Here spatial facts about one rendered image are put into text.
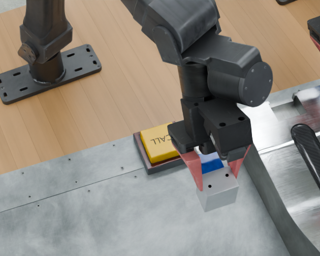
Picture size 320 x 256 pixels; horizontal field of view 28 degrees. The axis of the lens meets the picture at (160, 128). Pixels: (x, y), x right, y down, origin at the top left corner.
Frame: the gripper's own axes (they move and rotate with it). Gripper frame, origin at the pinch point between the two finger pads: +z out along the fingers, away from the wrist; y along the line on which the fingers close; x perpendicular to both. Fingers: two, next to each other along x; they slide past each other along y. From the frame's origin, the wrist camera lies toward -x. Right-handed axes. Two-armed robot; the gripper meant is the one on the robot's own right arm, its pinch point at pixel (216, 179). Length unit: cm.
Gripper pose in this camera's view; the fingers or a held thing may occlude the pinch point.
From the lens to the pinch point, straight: 92.7
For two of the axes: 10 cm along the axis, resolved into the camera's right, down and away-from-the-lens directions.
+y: 9.4, -2.9, 1.9
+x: -3.0, -4.2, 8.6
